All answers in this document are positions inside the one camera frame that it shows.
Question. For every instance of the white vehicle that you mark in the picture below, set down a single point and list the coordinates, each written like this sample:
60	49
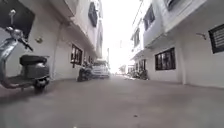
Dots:
100	69

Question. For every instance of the row of parked motorcycles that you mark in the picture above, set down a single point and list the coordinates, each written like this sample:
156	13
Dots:
138	74

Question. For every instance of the dark motorcycle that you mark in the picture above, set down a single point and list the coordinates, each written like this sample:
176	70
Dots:
84	72

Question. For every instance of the grey asphalt road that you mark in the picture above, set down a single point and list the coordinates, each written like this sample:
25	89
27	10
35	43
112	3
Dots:
126	103

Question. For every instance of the white building with dark windows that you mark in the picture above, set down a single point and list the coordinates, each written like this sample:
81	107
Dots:
56	36

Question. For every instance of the white building with barred windows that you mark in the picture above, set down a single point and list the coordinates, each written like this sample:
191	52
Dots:
180	43

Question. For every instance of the grey scooter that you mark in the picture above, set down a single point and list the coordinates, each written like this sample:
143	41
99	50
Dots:
28	66

